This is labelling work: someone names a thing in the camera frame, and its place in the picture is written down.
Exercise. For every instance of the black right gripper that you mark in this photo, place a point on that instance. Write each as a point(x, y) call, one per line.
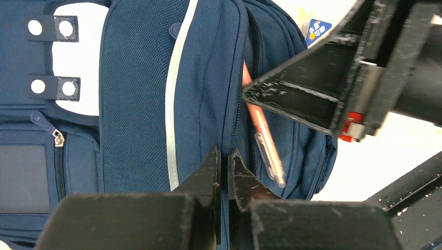
point(384, 56)

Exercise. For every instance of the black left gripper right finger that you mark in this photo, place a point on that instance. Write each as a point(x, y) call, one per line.
point(259, 219)

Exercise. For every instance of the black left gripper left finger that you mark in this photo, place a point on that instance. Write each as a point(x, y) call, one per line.
point(186, 218)

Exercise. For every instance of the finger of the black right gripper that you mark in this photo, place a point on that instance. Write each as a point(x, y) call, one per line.
point(413, 203)

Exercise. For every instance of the orange pen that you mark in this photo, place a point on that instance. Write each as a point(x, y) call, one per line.
point(266, 145)

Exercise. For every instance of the navy blue student backpack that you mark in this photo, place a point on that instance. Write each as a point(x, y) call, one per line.
point(169, 89)

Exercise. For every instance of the blue triangular ruler piece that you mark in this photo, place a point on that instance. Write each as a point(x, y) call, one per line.
point(314, 30)

